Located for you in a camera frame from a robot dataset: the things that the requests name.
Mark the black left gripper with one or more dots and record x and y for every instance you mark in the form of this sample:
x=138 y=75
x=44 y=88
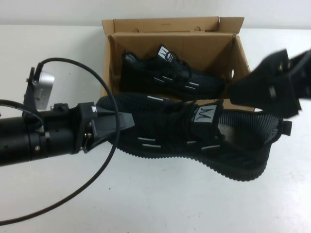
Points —
x=85 y=126

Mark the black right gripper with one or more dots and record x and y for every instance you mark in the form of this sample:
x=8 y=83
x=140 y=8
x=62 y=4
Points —
x=284 y=97

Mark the black knit sneaker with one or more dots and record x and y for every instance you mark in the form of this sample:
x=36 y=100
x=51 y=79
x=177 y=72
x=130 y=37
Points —
x=145 y=75
x=170 y=136

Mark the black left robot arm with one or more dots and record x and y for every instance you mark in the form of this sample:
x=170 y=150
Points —
x=19 y=138

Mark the brown cardboard shoe box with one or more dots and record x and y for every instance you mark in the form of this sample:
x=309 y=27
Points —
x=184 y=43

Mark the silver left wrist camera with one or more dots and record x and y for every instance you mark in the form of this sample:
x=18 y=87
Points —
x=45 y=87

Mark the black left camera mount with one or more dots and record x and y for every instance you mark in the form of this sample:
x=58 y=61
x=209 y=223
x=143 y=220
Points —
x=29 y=94

